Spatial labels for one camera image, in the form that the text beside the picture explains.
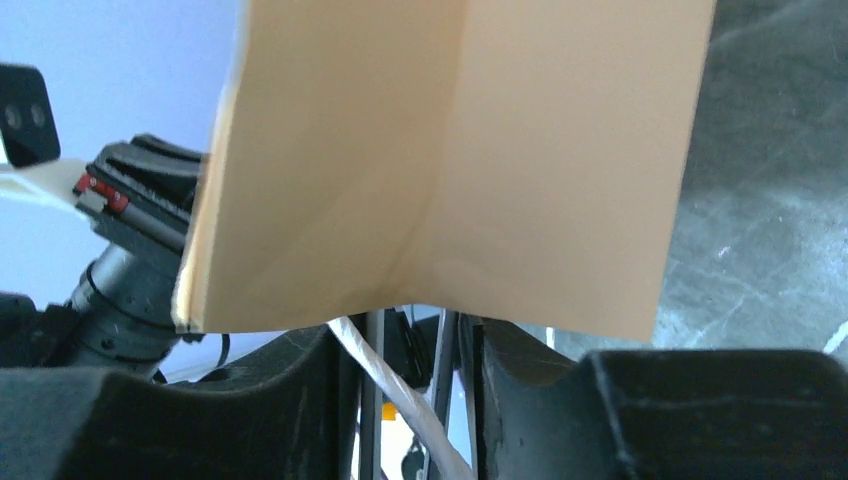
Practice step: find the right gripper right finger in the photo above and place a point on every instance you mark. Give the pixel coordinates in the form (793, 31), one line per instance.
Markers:
(650, 414)

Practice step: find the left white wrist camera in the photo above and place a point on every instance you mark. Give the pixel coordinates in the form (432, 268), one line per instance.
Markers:
(30, 152)

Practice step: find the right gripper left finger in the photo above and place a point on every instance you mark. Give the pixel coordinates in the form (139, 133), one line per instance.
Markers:
(286, 411)

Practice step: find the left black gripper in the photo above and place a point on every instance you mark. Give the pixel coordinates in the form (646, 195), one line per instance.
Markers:
(138, 196)

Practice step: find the brown paper bag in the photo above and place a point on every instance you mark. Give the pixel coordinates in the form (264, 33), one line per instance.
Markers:
(518, 160)

